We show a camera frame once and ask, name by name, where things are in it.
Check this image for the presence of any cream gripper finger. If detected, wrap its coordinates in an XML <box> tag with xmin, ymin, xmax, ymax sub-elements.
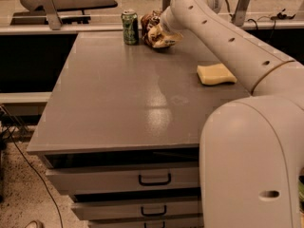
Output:
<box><xmin>164</xmin><ymin>33</ymin><xmax>183</xmax><ymax>44</ymax></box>

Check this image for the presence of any right metal bracket post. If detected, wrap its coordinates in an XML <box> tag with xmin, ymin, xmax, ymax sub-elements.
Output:
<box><xmin>232</xmin><ymin>0</ymin><xmax>251</xmax><ymax>27</ymax></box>

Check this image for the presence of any black cable on ledge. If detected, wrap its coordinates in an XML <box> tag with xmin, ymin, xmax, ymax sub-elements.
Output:
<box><xmin>246</xmin><ymin>9</ymin><xmax>297</xmax><ymax>30</ymax></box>

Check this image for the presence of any brown chip bag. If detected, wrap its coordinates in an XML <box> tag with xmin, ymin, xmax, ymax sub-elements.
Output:
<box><xmin>141</xmin><ymin>10</ymin><xmax>175</xmax><ymax>48</ymax></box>

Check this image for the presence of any grey drawer cabinet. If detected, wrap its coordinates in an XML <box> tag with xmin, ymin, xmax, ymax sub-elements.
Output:
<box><xmin>28</xmin><ymin>31</ymin><xmax>247</xmax><ymax>228</ymax></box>

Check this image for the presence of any middle drawer black handle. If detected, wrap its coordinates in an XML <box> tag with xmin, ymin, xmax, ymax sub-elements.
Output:
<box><xmin>141</xmin><ymin>205</ymin><xmax>167</xmax><ymax>217</ymax></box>

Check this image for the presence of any white shoe tip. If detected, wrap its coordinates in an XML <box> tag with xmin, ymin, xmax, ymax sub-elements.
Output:
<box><xmin>25</xmin><ymin>220</ymin><xmax>44</xmax><ymax>228</ymax></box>

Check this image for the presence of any bottom drawer black handle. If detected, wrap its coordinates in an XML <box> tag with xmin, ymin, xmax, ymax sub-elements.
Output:
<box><xmin>143</xmin><ymin>220</ymin><xmax>166</xmax><ymax>228</ymax></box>

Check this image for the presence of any green soda can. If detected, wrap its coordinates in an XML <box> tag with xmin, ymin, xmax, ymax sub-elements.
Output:
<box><xmin>121</xmin><ymin>9</ymin><xmax>139</xmax><ymax>45</ymax></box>

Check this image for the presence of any left metal bracket post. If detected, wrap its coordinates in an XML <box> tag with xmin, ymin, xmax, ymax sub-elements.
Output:
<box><xmin>41</xmin><ymin>0</ymin><xmax>62</xmax><ymax>30</ymax></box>

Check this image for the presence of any yellow sponge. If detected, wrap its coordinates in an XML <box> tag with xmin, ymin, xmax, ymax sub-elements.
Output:
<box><xmin>197</xmin><ymin>64</ymin><xmax>238</xmax><ymax>86</ymax></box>

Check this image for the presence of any top drawer black handle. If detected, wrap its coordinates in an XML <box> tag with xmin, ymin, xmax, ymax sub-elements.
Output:
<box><xmin>138</xmin><ymin>174</ymin><xmax>172</xmax><ymax>186</ymax></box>

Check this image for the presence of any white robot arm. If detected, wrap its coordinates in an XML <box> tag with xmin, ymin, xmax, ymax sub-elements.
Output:
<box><xmin>161</xmin><ymin>0</ymin><xmax>304</xmax><ymax>228</ymax></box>

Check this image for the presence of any black bench seat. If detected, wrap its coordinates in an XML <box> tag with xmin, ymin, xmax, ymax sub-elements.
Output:
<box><xmin>10</xmin><ymin>0</ymin><xmax>118</xmax><ymax>25</ymax></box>

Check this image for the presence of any black floor cable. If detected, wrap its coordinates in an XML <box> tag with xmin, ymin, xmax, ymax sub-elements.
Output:
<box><xmin>1</xmin><ymin>123</ymin><xmax>65</xmax><ymax>228</ymax></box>

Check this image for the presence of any drawer black handle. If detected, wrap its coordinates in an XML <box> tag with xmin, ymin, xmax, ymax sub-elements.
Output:
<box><xmin>141</xmin><ymin>205</ymin><xmax>167</xmax><ymax>217</ymax></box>
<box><xmin>138</xmin><ymin>174</ymin><xmax>172</xmax><ymax>186</ymax></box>
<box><xmin>143</xmin><ymin>220</ymin><xmax>166</xmax><ymax>228</ymax></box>

